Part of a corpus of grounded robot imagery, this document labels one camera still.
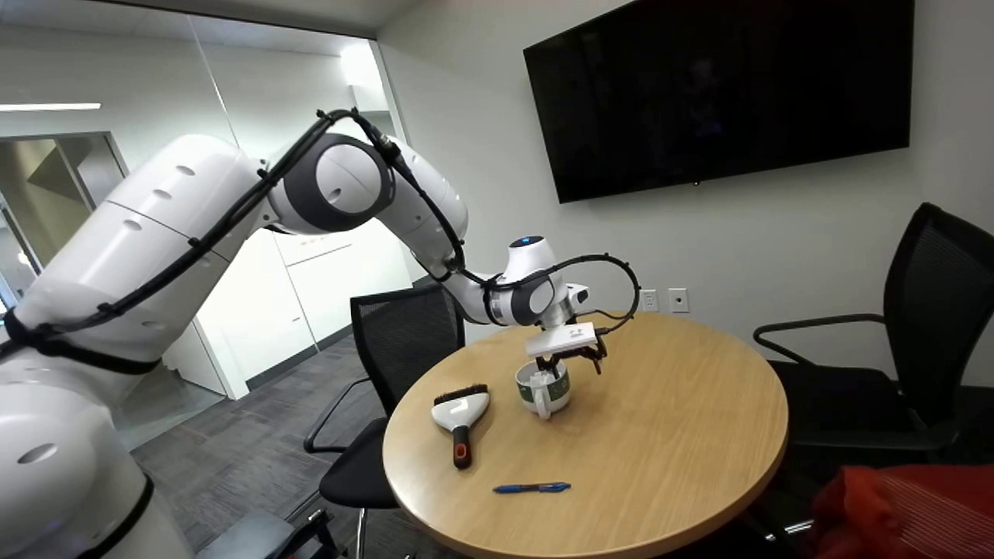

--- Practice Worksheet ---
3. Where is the white patterned mug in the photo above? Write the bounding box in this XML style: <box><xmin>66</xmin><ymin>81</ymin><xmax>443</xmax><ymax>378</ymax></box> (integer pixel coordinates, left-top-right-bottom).
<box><xmin>516</xmin><ymin>364</ymin><xmax>571</xmax><ymax>419</ymax></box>

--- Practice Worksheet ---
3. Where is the red bag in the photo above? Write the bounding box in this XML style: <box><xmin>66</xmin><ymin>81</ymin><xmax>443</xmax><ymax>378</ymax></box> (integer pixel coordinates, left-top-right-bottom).
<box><xmin>808</xmin><ymin>464</ymin><xmax>994</xmax><ymax>559</ymax></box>

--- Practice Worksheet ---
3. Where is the black office chair left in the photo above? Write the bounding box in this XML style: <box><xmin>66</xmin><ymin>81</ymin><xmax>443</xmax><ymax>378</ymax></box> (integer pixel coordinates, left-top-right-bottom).
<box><xmin>303</xmin><ymin>285</ymin><xmax>466</xmax><ymax>559</ymax></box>

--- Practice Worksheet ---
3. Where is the blue pen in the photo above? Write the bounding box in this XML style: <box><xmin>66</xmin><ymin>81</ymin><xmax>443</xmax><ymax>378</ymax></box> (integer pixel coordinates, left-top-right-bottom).
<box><xmin>494</xmin><ymin>481</ymin><xmax>571</xmax><ymax>492</ymax></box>

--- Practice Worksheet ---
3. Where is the black office chair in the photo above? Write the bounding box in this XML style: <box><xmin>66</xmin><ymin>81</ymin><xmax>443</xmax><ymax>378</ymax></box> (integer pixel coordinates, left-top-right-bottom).
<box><xmin>751</xmin><ymin>202</ymin><xmax>994</xmax><ymax>452</ymax></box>
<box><xmin>303</xmin><ymin>285</ymin><xmax>466</xmax><ymax>559</ymax></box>

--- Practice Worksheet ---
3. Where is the black wall television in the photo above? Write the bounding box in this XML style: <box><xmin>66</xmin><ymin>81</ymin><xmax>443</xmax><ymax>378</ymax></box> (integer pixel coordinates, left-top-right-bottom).
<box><xmin>525</xmin><ymin>0</ymin><xmax>916</xmax><ymax>202</ymax></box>

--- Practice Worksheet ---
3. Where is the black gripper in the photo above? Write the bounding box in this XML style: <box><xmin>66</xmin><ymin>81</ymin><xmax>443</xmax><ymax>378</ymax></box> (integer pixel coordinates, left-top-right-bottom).
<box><xmin>534</xmin><ymin>348</ymin><xmax>606</xmax><ymax>378</ymax></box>

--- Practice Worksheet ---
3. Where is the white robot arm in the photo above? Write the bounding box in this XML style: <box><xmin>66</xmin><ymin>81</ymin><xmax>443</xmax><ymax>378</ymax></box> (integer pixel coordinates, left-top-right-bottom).
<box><xmin>0</xmin><ymin>108</ymin><xmax>602</xmax><ymax>559</ymax></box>

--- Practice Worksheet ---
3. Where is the round wooden table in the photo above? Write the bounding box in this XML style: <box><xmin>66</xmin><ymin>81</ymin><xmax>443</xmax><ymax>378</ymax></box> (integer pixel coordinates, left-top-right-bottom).
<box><xmin>381</xmin><ymin>313</ymin><xmax>789</xmax><ymax>559</ymax></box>

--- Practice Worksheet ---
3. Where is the black office chair right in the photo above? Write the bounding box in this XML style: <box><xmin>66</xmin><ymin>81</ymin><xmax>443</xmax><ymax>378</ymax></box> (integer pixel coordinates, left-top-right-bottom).
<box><xmin>751</xmin><ymin>202</ymin><xmax>994</xmax><ymax>452</ymax></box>

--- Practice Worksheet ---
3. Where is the white scraper black handle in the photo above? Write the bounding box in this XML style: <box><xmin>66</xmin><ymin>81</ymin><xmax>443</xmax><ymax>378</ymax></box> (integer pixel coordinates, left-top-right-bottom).
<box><xmin>430</xmin><ymin>384</ymin><xmax>489</xmax><ymax>470</ymax></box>

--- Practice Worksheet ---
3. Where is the white wall outlet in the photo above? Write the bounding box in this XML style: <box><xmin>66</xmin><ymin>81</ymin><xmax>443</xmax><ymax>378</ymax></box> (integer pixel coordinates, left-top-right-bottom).
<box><xmin>666</xmin><ymin>285</ymin><xmax>689</xmax><ymax>313</ymax></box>

